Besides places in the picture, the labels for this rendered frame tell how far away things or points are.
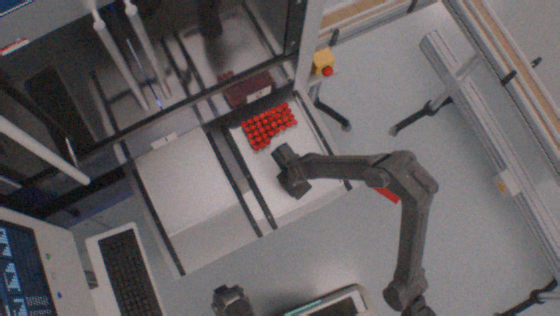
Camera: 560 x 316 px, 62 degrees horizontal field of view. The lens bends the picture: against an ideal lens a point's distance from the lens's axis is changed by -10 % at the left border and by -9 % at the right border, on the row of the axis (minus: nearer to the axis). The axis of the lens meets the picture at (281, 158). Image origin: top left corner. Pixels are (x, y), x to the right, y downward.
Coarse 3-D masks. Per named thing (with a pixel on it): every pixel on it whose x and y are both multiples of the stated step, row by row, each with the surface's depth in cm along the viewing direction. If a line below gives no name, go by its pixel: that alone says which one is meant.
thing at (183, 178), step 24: (168, 144) 173; (192, 144) 174; (144, 168) 171; (168, 168) 171; (192, 168) 171; (216, 168) 172; (168, 192) 169; (192, 192) 169; (216, 192) 170; (168, 216) 167; (192, 216) 167
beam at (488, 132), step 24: (432, 48) 227; (456, 96) 226; (480, 96) 219; (480, 120) 216; (480, 144) 225; (504, 144) 214; (504, 168) 214; (528, 192) 209; (528, 216) 212; (552, 216) 206; (552, 240) 204; (552, 264) 209
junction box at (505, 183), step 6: (498, 174) 212; (504, 174) 211; (510, 174) 211; (498, 180) 214; (504, 180) 210; (510, 180) 210; (498, 186) 217; (504, 186) 212; (510, 186) 210; (516, 186) 210; (504, 192) 214; (510, 192) 209; (516, 192) 209; (504, 198) 216
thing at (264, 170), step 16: (304, 112) 175; (240, 128) 176; (304, 128) 177; (240, 144) 174; (272, 144) 175; (304, 144) 175; (320, 144) 174; (256, 160) 173; (272, 160) 173; (256, 176) 172; (272, 176) 172; (272, 192) 170; (320, 192) 171; (272, 208) 169; (288, 208) 169
